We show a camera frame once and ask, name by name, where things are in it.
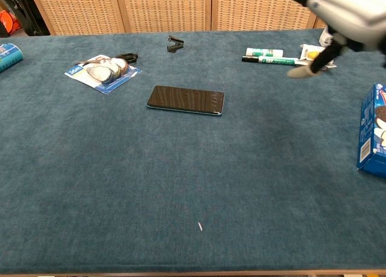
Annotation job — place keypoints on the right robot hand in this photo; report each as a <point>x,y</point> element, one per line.
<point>353,11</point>

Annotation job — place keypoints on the light blue smartphone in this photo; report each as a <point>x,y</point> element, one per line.
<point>187,100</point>

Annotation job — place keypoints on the white plastic drink bottle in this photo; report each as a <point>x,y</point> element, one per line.
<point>324,37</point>

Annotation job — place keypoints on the white yellow red snack packet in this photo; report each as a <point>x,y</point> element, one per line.
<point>310,52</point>

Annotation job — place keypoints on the green white marker pen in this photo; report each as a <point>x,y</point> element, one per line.
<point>271,60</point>

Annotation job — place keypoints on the white green glue stick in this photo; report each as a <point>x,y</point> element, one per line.
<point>263,51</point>

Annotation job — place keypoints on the blue cookie box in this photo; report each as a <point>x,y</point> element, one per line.
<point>372,132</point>

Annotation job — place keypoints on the black staple remover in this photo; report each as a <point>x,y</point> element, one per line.
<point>175,44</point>

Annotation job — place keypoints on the rattan wooden folding screen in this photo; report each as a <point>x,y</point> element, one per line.
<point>166,8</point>

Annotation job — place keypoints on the tape rolls blister pack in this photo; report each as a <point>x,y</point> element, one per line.
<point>101,75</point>

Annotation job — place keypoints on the small white paper scrap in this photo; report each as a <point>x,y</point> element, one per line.
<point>200,226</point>

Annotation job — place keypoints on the blue velvet table cloth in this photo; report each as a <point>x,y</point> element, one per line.
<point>90,183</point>

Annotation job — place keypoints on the orange black object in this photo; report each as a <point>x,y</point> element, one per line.
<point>9,22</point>

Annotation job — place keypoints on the blue cylindrical can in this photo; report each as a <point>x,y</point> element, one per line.
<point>9,56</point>

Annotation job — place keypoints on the black equipment frame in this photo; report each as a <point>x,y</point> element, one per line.
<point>33,8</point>

